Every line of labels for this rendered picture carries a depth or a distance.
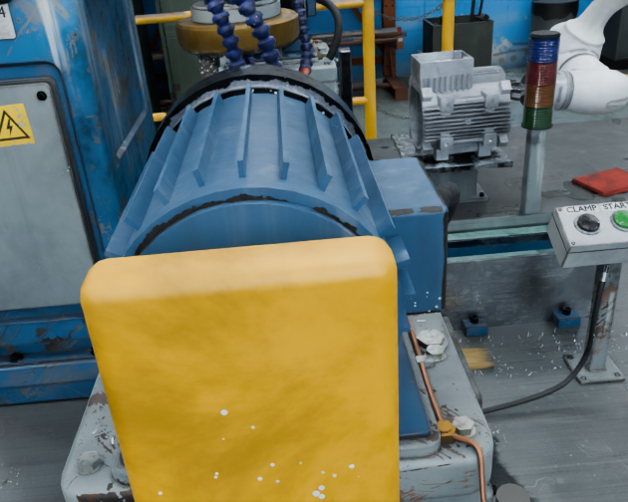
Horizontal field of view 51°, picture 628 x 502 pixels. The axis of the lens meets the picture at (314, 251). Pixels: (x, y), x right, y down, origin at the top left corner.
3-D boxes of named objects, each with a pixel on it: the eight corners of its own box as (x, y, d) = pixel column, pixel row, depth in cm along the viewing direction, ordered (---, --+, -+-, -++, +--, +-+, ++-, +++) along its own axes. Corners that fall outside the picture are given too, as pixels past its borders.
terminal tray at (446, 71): (420, 96, 149) (420, 63, 145) (410, 85, 158) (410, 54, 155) (472, 91, 149) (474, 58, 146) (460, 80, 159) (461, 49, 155)
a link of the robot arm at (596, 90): (562, 123, 157) (546, 89, 165) (625, 125, 159) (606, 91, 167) (579, 85, 149) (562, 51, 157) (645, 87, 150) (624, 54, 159)
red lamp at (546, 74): (531, 87, 133) (532, 64, 130) (520, 80, 138) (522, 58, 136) (560, 85, 133) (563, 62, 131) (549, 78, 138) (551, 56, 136)
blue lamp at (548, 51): (532, 64, 130) (534, 40, 128) (522, 58, 136) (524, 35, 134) (563, 62, 131) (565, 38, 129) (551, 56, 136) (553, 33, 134)
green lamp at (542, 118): (527, 130, 137) (529, 109, 135) (517, 123, 142) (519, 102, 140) (556, 128, 137) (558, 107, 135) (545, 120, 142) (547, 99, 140)
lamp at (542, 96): (529, 109, 135) (531, 87, 133) (519, 102, 140) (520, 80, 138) (558, 107, 135) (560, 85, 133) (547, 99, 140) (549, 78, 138)
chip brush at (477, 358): (367, 376, 107) (366, 371, 106) (365, 357, 111) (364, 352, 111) (495, 369, 106) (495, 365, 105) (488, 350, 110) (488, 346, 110)
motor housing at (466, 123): (424, 166, 152) (424, 84, 143) (408, 140, 169) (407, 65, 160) (510, 158, 153) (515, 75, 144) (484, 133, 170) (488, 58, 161)
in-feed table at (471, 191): (410, 216, 158) (410, 169, 152) (391, 175, 182) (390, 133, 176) (509, 207, 159) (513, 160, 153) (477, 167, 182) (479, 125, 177)
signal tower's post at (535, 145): (515, 233, 146) (532, 38, 127) (504, 218, 154) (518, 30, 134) (551, 230, 147) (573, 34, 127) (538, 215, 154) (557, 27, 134)
